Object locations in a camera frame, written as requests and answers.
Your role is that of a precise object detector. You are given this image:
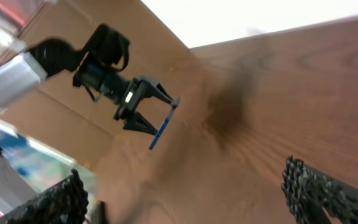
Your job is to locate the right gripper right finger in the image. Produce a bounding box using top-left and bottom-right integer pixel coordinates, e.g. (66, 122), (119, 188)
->
(281, 156), (358, 224)

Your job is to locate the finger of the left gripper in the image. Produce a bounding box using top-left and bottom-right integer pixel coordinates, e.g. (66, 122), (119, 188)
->
(123, 112), (157, 136)
(143, 78), (179, 106)

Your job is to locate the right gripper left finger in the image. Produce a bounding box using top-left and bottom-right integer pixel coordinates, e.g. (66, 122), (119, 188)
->
(0, 169), (89, 224)

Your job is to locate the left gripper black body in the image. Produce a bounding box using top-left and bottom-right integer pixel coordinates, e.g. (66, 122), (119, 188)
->
(73, 63), (145, 120)

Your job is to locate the blue Galaxy smartphone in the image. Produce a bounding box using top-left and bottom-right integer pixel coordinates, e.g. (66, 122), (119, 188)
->
(149, 99), (180, 150)

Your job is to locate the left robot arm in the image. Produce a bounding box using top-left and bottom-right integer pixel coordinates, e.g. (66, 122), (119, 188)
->
(0, 37), (178, 137)

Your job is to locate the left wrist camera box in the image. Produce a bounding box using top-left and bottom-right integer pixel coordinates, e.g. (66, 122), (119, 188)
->
(81, 24), (131, 72)

